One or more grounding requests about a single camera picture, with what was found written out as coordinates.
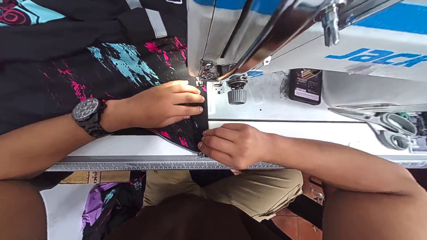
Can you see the person's left hand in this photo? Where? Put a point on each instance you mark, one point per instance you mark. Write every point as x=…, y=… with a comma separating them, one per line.
x=146, y=108

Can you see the person's right hand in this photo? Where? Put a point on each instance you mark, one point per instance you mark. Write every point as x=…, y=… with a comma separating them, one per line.
x=245, y=146

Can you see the person's right ring finger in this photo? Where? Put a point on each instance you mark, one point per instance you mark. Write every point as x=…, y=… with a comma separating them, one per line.
x=218, y=133

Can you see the person's left thumb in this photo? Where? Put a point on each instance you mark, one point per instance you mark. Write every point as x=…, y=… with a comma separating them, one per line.
x=176, y=120

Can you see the person's left middle finger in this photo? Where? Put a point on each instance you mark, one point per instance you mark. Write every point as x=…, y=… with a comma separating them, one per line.
x=190, y=98

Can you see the person's left little finger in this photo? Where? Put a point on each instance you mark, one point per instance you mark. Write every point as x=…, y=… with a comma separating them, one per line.
x=176, y=83

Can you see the person's left ring finger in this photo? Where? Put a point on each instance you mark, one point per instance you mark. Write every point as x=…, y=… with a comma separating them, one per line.
x=185, y=88

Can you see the person's right little finger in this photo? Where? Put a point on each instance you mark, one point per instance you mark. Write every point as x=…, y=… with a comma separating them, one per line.
x=232, y=126

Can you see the person's left index finger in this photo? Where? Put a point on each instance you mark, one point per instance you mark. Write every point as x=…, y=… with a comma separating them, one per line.
x=188, y=110

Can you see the person's right middle finger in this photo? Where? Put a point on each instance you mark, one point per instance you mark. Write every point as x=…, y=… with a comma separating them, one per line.
x=216, y=142

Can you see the person's right index finger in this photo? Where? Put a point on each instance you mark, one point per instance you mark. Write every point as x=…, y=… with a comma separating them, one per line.
x=215, y=155

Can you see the black garment with splatter print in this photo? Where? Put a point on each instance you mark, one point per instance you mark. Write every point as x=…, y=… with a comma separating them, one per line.
x=106, y=73

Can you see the person's left forearm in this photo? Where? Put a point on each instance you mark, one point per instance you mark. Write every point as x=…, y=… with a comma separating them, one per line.
x=43, y=141

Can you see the person's right forearm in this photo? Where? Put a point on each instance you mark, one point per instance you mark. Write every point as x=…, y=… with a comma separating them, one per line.
x=320, y=158

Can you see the person's legs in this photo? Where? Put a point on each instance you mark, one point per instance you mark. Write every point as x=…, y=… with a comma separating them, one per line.
x=253, y=190

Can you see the grey measuring tape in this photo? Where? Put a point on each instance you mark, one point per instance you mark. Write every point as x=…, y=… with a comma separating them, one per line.
x=133, y=165

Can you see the person's body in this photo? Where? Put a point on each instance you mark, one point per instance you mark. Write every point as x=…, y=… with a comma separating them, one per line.
x=193, y=220

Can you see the black packet with pale label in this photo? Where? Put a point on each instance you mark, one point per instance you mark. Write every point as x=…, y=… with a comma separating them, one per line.
x=305, y=86

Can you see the white blue sewing machine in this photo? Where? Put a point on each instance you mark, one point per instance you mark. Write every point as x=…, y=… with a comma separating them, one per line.
x=290, y=56

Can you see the black printed cloth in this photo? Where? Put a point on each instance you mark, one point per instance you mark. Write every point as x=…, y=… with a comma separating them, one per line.
x=123, y=203

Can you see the black bar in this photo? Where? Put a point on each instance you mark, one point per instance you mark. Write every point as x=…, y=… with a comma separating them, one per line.
x=305, y=208

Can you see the brown cardboard box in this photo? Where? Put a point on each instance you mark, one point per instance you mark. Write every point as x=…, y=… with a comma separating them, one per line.
x=78, y=177

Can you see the purple cloth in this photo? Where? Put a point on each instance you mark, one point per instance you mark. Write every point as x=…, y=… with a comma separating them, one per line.
x=93, y=205

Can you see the white board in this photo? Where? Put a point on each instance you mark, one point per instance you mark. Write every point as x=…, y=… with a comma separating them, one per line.
x=63, y=210

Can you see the metal scissors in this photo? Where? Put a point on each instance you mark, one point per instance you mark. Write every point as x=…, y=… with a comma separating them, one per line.
x=387, y=125

